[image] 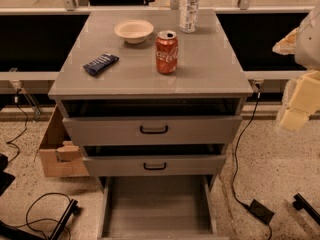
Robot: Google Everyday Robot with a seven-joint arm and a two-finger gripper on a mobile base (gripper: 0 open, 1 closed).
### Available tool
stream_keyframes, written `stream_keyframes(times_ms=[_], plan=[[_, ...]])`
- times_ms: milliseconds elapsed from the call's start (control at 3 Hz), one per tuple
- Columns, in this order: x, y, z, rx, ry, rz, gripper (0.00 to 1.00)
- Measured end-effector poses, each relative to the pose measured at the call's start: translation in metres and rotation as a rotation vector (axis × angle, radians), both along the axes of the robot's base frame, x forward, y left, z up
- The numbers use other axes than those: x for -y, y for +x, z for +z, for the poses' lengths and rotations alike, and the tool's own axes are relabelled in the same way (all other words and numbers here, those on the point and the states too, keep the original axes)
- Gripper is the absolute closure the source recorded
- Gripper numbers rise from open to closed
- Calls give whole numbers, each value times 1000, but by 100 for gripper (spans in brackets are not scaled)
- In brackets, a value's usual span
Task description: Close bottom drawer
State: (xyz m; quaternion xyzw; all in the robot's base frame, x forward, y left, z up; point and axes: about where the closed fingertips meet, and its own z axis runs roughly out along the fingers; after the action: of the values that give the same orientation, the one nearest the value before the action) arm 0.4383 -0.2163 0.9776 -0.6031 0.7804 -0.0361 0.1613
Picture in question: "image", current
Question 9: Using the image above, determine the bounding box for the grey bottom drawer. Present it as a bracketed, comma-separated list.
[97, 176, 229, 240]

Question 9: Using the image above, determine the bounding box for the grey drawer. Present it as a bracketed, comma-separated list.
[63, 98, 241, 146]
[83, 144, 226, 176]
[97, 176, 229, 240]

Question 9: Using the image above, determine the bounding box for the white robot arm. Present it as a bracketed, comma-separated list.
[272, 3, 320, 132]

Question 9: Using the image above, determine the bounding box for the grey drawer cabinet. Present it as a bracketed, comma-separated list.
[48, 9, 254, 192]

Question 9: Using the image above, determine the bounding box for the grey top drawer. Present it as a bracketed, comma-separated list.
[63, 98, 241, 146]

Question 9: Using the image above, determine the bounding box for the grey middle drawer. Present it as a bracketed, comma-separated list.
[83, 144, 226, 176]

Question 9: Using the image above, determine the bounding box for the black bar right floor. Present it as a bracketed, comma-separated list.
[293, 193, 320, 226]

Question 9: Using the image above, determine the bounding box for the clear plastic water bottle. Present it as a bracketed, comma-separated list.
[179, 0, 200, 33]

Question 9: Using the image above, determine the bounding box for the red coca-cola can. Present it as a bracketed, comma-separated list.
[155, 30, 178, 74]

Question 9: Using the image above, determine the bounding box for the white paper bowl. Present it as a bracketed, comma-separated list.
[114, 20, 154, 44]

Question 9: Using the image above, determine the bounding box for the blue snack packet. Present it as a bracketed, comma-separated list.
[83, 53, 119, 77]

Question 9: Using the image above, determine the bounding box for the brown cardboard box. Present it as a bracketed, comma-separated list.
[38, 107, 89, 177]

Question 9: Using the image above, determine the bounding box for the black stand base left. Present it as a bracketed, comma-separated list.
[0, 199, 80, 240]

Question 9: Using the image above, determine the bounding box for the black power adapter cable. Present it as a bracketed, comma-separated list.
[231, 80, 276, 240]

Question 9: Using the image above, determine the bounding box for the black coiled floor cable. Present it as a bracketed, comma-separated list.
[13, 192, 73, 240]

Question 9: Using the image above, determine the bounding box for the black cable on left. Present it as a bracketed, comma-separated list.
[5, 89, 30, 165]

